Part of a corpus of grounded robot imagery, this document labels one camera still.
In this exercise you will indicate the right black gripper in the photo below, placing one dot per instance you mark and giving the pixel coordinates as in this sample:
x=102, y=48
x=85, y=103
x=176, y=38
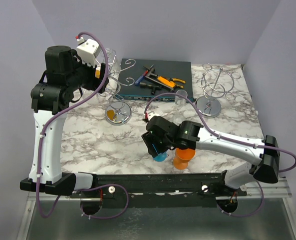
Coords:
x=148, y=140

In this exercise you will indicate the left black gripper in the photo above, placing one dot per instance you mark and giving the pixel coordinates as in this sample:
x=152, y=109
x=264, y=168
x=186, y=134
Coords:
x=94, y=83

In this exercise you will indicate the blue plastic goblet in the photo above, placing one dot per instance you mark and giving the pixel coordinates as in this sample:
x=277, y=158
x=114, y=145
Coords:
x=161, y=156

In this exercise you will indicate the ribbed clear glass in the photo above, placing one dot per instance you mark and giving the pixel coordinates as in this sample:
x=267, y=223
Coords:
x=176, y=118
x=113, y=63

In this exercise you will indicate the chrome glass rack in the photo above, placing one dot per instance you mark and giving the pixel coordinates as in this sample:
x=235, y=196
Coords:
x=118, y=112
x=216, y=83

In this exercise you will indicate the yellow plastic wine glass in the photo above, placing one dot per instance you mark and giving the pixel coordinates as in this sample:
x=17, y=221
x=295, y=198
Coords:
x=97, y=73

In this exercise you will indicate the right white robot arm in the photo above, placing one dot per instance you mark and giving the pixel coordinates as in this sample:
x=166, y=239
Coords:
x=261, y=156

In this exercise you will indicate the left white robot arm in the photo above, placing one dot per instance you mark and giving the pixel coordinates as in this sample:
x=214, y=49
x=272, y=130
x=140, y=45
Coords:
x=67, y=70

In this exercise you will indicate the orange plastic goblet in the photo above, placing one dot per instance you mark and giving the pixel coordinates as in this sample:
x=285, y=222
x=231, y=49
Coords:
x=182, y=158

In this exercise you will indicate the clear plastic cup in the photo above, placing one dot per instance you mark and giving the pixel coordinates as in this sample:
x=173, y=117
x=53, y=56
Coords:
x=180, y=97

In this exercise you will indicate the orange black screwdriver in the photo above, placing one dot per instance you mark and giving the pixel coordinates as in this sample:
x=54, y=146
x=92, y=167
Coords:
x=151, y=76

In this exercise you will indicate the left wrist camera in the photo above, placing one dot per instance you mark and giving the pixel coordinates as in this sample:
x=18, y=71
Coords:
x=88, y=50

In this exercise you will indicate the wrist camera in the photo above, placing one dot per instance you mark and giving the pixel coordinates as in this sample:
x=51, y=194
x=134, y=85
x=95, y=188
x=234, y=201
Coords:
x=88, y=50
x=149, y=116

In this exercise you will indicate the dark blue network switch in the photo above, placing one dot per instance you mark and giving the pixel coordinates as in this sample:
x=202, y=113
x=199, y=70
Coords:
x=169, y=69

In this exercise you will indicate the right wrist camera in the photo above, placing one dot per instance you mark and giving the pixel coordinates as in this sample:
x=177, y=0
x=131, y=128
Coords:
x=149, y=116

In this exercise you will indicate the black T-handle tool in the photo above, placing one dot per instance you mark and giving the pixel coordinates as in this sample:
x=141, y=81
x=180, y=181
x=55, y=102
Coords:
x=152, y=87

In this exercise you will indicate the black mounting rail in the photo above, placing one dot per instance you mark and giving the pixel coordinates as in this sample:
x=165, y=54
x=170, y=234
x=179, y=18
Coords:
x=156, y=191

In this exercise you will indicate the orange handled pliers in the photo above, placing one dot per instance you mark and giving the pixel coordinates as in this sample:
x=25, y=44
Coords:
x=174, y=83

